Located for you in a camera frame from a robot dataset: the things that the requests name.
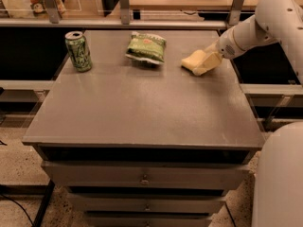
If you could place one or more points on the yellow sponge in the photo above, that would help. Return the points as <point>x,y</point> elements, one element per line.
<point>195,62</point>

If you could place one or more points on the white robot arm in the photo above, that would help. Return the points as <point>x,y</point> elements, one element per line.
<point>278,195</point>

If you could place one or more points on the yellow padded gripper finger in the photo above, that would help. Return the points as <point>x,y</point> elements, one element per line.
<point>209,62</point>
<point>212,48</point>

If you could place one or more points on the metal railing frame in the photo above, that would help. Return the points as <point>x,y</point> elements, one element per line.
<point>137,14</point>

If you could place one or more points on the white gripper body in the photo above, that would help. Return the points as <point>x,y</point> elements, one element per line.
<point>226,46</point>

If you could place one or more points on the green chip bag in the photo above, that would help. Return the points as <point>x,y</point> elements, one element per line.
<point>146,47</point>

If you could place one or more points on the green drink can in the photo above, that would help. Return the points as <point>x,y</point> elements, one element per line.
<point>78,51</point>

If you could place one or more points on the grey drawer cabinet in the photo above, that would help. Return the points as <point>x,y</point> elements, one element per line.
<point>145,147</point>

